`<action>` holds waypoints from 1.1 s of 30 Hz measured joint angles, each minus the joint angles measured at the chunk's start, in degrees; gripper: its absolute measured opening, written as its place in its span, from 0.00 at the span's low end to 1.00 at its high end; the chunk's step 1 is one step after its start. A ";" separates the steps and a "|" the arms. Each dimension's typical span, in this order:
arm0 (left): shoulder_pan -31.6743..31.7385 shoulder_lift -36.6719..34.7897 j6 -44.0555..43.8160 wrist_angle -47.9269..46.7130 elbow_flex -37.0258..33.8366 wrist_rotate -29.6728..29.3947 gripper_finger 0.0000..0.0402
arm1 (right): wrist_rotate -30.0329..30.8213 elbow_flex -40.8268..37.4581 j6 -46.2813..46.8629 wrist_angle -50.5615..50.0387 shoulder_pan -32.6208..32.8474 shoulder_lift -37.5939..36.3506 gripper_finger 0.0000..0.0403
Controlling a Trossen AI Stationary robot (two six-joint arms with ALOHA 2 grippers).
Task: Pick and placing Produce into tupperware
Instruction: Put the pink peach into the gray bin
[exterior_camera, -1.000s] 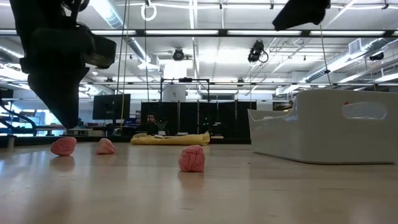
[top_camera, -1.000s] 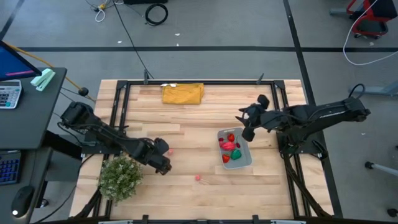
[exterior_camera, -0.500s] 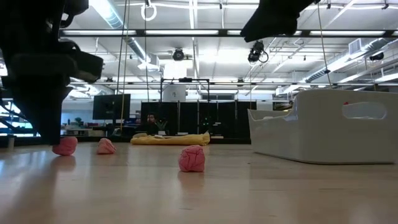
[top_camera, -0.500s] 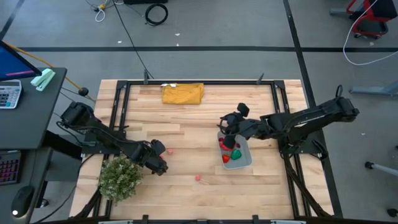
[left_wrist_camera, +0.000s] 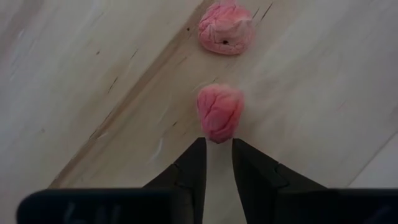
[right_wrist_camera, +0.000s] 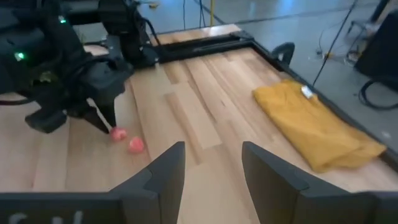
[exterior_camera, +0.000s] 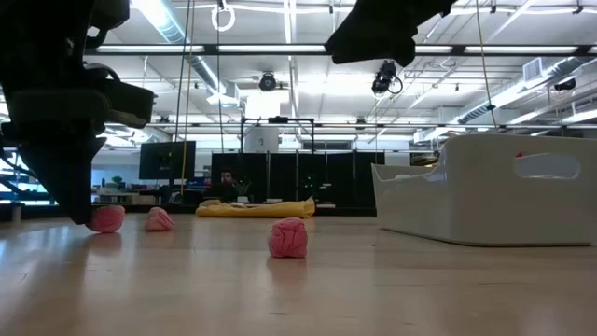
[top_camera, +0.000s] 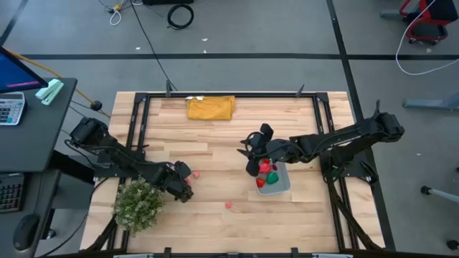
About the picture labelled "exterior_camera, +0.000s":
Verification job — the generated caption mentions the black background monitor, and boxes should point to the black background monitor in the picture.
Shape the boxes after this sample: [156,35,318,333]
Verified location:
[138,140,198,181]

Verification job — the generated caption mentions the black overhead rig beam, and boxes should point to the black overhead rig beam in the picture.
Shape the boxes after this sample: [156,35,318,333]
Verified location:
[83,43,597,58]

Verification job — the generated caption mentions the round black ceiling fixture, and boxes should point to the round black ceiling fixture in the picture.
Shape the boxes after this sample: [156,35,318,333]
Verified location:
[258,72,279,93]

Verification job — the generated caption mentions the pink raspberry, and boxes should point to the pink raspberry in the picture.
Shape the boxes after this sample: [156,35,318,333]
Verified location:
[268,217,310,259]
[86,204,127,234]
[144,206,175,233]

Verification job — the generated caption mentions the white looped hanging cable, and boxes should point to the white looped hanging cable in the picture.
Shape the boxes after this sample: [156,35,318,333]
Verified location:
[211,2,237,33]

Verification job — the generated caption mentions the folded yellow cloth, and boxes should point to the folded yellow cloth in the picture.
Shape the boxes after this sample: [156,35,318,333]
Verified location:
[195,196,317,219]

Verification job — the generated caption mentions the black partition panels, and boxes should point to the black partition panels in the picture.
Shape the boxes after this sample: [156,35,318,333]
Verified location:
[211,150,386,210]

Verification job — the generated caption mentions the pale grey tupperware container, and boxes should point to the pale grey tupperware container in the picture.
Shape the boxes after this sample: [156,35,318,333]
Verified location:
[371,133,597,247]

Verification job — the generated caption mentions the black overhead camera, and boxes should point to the black overhead camera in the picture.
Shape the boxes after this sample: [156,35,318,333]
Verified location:
[371,59,405,97]

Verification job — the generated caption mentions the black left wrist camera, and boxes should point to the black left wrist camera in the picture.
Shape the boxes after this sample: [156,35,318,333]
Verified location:
[86,63,158,131]

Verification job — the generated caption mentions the person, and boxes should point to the person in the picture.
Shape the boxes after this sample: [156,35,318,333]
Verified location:
[204,167,243,204]

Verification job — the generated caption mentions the yellow hanging rope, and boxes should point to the yellow hanging rope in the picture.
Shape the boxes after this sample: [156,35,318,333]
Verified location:
[179,0,195,195]

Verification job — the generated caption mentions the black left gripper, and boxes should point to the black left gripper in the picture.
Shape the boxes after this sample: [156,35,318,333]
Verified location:
[0,41,111,226]

